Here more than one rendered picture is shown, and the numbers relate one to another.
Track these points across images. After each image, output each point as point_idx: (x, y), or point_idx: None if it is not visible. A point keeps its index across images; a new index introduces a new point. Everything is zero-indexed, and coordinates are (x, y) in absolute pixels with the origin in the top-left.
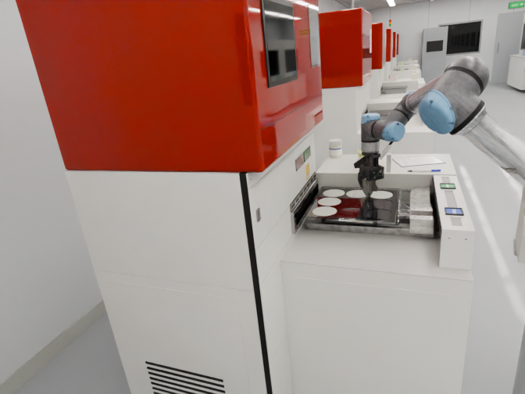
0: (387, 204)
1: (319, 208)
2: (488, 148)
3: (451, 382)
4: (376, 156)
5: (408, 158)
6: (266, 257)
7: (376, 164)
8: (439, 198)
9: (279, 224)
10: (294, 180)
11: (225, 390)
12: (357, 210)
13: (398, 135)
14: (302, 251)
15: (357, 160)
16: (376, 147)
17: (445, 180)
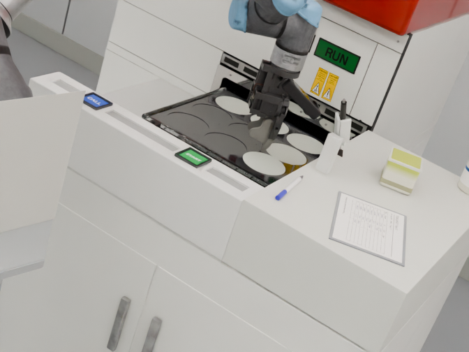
0: (216, 145)
1: (248, 107)
2: None
3: None
4: (262, 66)
5: (397, 230)
6: (132, 29)
7: (257, 79)
8: (150, 124)
9: (180, 36)
10: (256, 38)
11: None
12: (214, 119)
13: (230, 15)
14: (171, 94)
15: (423, 189)
16: (273, 54)
17: (227, 180)
